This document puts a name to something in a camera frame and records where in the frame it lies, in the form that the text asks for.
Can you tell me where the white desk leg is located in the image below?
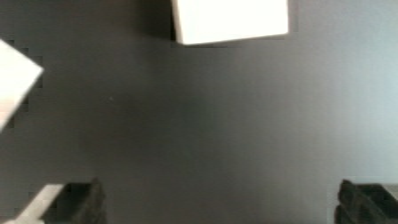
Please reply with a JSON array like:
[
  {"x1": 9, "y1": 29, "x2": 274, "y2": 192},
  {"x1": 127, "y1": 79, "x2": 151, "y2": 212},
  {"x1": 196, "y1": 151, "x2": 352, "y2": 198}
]
[{"x1": 171, "y1": 0, "x2": 290, "y2": 45}]

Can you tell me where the white right fence piece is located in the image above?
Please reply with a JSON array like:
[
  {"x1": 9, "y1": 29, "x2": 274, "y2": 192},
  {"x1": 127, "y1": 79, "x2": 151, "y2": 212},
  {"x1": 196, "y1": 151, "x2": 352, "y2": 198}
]
[{"x1": 0, "y1": 39, "x2": 43, "y2": 130}]

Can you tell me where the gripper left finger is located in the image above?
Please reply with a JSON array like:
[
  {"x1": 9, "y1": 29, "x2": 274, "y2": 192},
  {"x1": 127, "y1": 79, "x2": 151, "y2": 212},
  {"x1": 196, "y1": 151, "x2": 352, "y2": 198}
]
[{"x1": 24, "y1": 179, "x2": 107, "y2": 224}]

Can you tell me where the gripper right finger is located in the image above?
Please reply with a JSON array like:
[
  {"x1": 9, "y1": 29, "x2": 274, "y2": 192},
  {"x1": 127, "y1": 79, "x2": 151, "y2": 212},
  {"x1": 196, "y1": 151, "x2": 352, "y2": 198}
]
[{"x1": 334, "y1": 180, "x2": 398, "y2": 224}]

